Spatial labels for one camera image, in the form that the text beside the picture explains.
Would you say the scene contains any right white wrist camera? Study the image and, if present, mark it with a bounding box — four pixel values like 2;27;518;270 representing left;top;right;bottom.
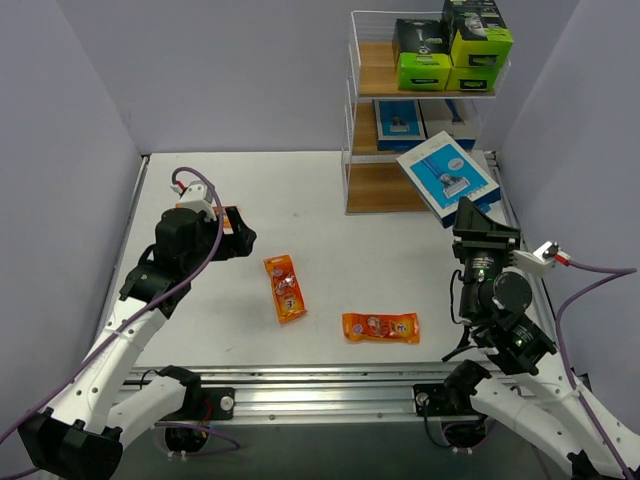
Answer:
511;241;571;277

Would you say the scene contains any black green razor pack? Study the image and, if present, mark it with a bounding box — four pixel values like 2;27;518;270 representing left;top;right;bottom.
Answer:
392;18;452;91

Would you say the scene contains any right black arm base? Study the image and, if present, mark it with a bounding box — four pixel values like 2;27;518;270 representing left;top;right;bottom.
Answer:
412;383;464;417

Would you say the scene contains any grey box blue razor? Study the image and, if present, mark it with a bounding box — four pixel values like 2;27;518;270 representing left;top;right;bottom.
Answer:
396;131;501;228
419;99;479;151

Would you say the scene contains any small black green razor box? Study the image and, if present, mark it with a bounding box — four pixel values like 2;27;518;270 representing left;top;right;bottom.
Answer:
441;0;513;69

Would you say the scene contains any aluminium mounting rail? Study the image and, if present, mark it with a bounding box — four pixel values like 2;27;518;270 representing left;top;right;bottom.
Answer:
114;364;596;426

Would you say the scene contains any orange razor bag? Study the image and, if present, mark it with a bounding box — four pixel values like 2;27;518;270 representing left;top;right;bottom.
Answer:
342;313;420;344
212;205;239;235
263;255;307;325

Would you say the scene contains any blue white razor box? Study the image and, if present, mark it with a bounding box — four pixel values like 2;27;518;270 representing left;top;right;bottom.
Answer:
373;100;427;152

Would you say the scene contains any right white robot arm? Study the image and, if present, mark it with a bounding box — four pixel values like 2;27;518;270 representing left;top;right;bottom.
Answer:
443;197;639;479

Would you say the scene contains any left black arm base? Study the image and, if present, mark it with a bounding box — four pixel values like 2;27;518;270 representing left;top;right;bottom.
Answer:
200;387;236;422

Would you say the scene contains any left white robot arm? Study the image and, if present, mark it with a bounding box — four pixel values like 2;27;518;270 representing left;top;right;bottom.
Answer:
18;206;257;479

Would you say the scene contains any tall green black razor box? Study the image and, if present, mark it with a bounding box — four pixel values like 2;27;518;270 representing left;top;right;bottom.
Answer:
445;67;501;92

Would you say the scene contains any white wire wooden shelf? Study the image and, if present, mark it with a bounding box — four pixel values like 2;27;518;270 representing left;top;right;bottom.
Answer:
341;9;511;214

